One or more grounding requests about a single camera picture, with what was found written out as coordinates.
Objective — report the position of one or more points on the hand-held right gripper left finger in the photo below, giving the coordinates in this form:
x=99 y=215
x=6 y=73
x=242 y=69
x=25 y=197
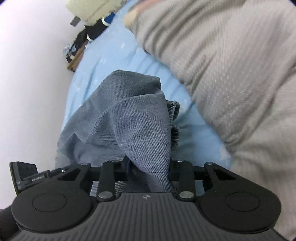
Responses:
x=120 y=170

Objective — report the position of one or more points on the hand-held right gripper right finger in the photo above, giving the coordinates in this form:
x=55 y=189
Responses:
x=175 y=170

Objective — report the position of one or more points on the blue denim pants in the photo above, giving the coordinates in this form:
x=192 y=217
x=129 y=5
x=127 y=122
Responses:
x=129 y=120

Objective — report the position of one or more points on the grey knitted blanket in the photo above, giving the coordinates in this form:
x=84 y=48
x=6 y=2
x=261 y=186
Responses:
x=231 y=69

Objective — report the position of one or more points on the light blue bed sheet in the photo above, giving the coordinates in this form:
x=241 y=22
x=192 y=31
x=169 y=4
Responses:
x=111 y=53

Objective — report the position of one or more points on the blue patterned cloth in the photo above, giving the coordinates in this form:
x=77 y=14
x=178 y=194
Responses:
x=68 y=49

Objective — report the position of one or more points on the black clothing with white cuffs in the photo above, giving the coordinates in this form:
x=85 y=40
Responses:
x=94 y=30

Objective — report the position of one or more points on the grey tag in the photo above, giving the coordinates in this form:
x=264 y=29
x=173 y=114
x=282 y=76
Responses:
x=75 y=21

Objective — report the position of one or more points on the cream plush cushion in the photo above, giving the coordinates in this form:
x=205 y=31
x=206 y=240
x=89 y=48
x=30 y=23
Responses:
x=85 y=9

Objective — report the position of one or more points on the brown wooden frame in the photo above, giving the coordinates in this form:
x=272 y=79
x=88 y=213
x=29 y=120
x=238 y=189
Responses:
x=75 y=60

